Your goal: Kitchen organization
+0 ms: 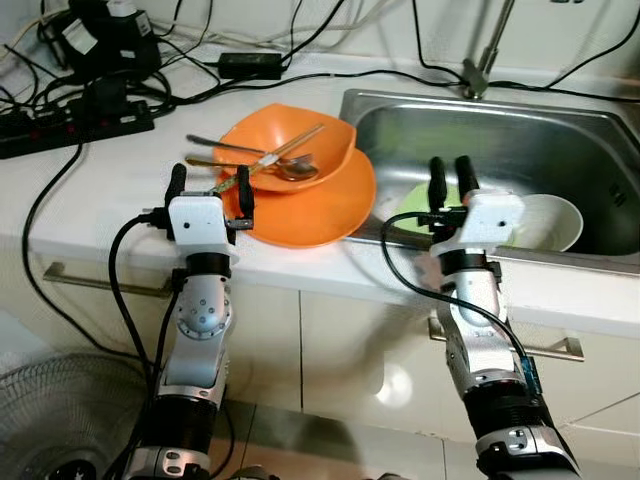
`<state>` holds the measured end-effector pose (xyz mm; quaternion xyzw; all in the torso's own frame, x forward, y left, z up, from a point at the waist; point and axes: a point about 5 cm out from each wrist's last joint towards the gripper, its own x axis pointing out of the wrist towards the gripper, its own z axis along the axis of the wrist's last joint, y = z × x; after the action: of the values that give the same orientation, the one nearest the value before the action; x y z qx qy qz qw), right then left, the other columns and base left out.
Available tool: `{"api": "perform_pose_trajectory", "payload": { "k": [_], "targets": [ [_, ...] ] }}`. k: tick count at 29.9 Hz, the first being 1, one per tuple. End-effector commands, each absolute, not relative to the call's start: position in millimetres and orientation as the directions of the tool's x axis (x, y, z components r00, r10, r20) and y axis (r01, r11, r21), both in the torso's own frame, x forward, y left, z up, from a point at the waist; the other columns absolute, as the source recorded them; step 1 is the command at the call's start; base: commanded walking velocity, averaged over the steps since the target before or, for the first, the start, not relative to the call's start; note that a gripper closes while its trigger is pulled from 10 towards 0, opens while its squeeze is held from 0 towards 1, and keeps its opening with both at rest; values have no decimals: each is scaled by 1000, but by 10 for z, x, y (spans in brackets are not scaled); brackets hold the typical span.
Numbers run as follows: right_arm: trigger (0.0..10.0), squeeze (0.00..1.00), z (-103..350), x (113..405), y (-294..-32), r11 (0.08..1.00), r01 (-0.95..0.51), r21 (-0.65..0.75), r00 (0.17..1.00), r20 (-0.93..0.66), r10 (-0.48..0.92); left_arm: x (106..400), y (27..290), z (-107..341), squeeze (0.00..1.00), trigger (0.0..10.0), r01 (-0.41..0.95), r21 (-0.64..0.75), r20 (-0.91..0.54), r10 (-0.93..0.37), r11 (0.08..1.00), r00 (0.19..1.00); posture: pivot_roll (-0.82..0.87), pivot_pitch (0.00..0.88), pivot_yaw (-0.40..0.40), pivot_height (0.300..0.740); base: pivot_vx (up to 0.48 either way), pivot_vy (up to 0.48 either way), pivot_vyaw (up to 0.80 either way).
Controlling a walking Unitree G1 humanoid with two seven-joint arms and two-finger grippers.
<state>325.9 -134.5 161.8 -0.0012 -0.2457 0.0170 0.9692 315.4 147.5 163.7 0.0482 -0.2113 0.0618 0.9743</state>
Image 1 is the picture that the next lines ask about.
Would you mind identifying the wooden chopstick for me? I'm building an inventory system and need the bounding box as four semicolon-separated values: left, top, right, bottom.
208;125;327;198
208;122;329;198

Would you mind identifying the orange plastic plate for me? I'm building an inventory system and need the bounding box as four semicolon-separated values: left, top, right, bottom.
215;150;377;249

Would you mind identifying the orange plastic bowl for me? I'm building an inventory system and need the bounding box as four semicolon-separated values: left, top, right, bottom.
213;103;356;191

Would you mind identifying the white kitchen cabinet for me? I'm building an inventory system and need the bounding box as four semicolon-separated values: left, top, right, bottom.
0;235;640;471

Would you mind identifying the stainless steel sink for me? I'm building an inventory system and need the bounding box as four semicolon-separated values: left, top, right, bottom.
338;88;640;271

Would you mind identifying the white ceramic bowl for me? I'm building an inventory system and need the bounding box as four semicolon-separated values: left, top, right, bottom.
510;193;584;253

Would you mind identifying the steel faucet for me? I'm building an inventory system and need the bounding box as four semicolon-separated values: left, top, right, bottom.
460;0;516;99

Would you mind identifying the black power strip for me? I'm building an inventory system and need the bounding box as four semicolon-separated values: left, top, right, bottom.
0;100;156;159

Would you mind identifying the flat black power adapter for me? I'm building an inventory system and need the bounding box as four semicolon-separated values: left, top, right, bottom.
217;52;284;79

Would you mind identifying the black charger with white label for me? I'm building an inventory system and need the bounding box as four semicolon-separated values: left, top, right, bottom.
55;0;161;76

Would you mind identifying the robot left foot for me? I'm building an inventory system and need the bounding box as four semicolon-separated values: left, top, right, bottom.
232;466;286;480

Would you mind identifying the grey floor fan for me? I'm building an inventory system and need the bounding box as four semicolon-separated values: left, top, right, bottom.
0;352;151;480

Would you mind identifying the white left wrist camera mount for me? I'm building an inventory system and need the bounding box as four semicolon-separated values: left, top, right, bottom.
165;195;241;263

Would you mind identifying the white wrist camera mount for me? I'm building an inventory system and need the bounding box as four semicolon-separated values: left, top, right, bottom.
430;192;526;263
165;195;241;263

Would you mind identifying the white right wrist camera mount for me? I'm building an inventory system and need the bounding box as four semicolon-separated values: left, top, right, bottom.
430;192;526;263

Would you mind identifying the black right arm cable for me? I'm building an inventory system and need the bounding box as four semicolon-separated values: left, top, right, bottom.
380;210;546;396

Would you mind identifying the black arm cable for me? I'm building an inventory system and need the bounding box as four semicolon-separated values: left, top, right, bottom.
106;208;173;386
380;210;546;396

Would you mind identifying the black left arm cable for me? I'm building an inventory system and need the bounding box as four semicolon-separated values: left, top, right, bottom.
106;208;173;386

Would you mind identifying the black power strip cord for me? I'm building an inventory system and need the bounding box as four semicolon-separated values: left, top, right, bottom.
20;145;146;363

